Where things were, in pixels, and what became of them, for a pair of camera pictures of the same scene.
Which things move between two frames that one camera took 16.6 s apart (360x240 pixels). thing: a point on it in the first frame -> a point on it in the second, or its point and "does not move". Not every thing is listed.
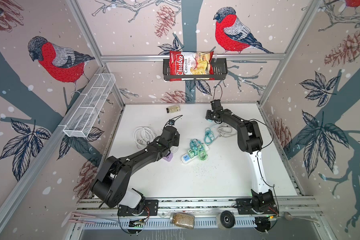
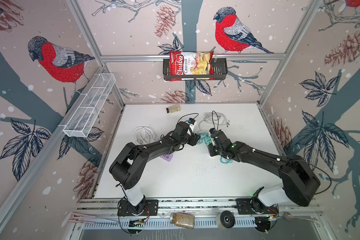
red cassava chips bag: (189, 63) does not move
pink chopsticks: (82, 215) does not move
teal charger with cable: (194, 144) -> (205, 136)
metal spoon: (288, 217) does not move
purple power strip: (168, 158) does not move
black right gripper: (207, 115) -> (211, 152)
